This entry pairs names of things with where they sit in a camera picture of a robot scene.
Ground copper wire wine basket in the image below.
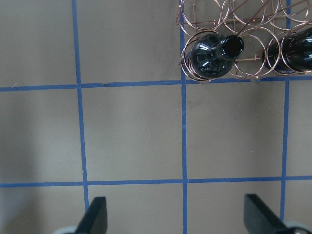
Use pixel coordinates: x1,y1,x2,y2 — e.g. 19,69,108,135
176,0,312,83

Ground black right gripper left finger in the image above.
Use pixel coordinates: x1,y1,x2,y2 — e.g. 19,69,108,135
76,196,108,234

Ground dark wine bottle in basket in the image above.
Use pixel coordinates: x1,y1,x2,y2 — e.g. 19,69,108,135
190,33,244,79

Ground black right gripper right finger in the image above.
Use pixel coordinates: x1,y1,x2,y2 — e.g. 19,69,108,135
244,194,289,234

